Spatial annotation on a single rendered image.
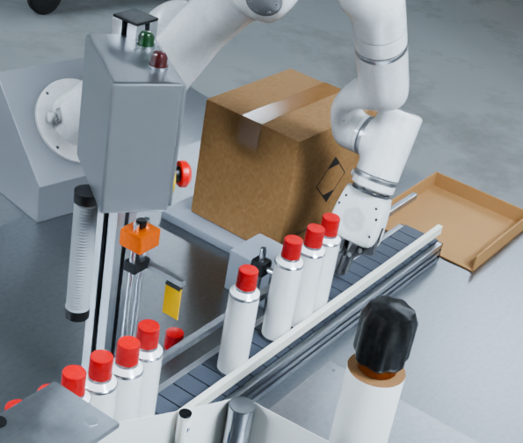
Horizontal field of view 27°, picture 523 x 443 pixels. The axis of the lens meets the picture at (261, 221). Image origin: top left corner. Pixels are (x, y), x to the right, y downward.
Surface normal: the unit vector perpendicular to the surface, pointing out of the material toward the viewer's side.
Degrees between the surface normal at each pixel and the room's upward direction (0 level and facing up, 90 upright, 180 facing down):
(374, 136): 69
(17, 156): 90
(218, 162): 90
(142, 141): 90
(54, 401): 0
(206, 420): 90
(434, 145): 0
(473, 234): 0
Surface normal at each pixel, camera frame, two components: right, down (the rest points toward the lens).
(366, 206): -0.44, -0.01
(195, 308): 0.15, -0.86
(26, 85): 0.59, -0.27
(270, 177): -0.60, 0.32
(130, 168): 0.32, 0.51
